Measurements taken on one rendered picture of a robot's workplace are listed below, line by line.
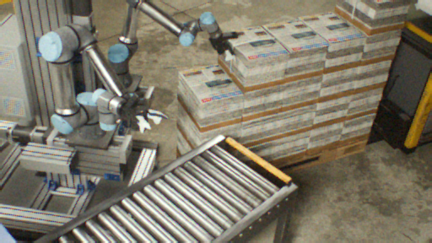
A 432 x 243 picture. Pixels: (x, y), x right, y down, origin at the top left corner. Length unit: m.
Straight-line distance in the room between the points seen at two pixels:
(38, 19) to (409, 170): 2.84
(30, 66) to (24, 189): 0.90
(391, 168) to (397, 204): 0.38
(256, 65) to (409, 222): 1.54
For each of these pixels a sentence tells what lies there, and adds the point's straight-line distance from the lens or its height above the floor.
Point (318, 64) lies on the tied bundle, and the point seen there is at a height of 0.92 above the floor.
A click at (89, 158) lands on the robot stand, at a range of 2.81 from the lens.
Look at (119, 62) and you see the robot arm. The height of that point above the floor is 1.00.
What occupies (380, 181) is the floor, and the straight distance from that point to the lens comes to 3.94.
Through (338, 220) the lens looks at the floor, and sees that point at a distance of 3.55.
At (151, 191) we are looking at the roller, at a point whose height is 0.80.
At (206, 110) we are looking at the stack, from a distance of 2.99.
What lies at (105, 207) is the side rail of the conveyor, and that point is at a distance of 2.38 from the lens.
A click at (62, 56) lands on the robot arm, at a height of 1.37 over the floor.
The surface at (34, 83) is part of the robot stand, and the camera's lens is 2.89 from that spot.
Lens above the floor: 2.54
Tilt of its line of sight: 37 degrees down
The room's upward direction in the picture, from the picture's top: 5 degrees clockwise
